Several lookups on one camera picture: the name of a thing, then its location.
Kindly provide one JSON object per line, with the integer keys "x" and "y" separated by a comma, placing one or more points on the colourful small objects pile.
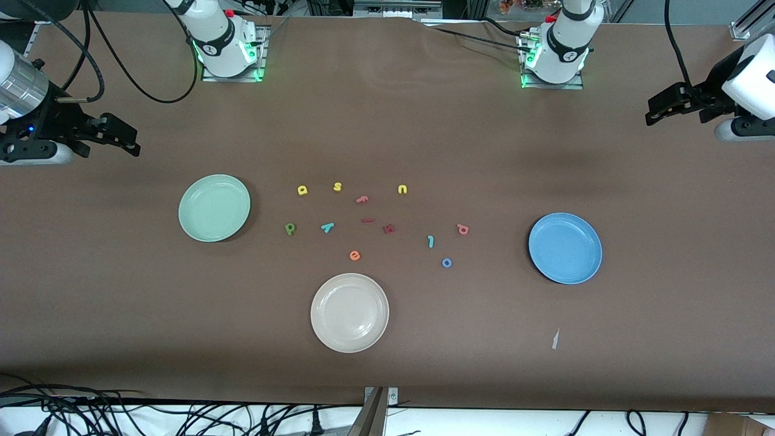
{"x": 521, "y": 5}

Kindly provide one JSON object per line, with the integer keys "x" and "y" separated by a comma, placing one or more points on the teal letter y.
{"x": 327, "y": 228}

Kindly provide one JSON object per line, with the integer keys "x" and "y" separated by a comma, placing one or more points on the grey background device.
{"x": 396, "y": 9}

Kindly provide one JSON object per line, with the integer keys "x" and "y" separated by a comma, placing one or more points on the white paper scrap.
{"x": 555, "y": 340}

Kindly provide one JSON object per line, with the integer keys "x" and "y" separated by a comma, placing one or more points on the cardboard box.
{"x": 726, "y": 427}

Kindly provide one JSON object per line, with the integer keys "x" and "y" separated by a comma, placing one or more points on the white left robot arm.
{"x": 566, "y": 42}

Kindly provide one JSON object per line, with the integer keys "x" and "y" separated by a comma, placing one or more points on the brown table cover mat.
{"x": 387, "y": 121}

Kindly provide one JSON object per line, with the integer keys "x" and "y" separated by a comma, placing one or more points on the small metal bracket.
{"x": 393, "y": 396}

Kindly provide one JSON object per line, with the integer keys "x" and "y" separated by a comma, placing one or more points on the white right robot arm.
{"x": 218, "y": 42}

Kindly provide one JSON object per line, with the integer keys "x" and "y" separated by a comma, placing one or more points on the beige plate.
{"x": 350, "y": 313}

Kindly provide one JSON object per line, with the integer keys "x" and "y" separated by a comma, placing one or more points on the blue plate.
{"x": 566, "y": 260}

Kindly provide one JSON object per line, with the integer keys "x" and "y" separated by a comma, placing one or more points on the green plate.
{"x": 212, "y": 212}

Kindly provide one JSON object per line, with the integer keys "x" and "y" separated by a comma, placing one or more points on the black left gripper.
{"x": 704, "y": 97}

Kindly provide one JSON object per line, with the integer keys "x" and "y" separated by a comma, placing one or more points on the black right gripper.
{"x": 53, "y": 119}

